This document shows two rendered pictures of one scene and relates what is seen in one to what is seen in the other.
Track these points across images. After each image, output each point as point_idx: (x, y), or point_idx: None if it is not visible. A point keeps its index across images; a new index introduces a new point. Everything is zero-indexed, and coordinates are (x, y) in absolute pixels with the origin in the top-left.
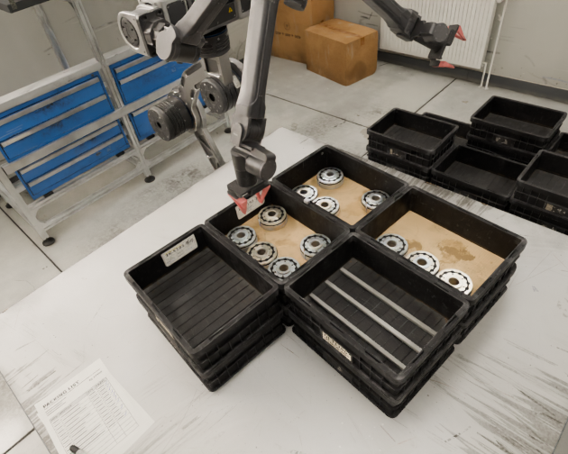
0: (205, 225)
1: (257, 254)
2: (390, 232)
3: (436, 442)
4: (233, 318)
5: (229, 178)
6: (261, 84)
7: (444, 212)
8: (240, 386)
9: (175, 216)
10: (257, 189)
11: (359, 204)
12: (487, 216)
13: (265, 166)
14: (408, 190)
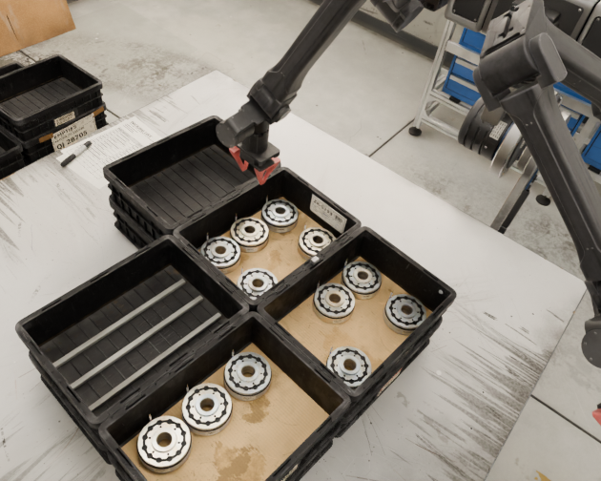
0: (277, 167)
1: (245, 225)
2: (284, 385)
3: (3, 419)
4: (167, 215)
5: (440, 223)
6: (288, 63)
7: None
8: (116, 246)
9: (361, 177)
10: (245, 157)
11: None
12: None
13: (222, 126)
14: (337, 393)
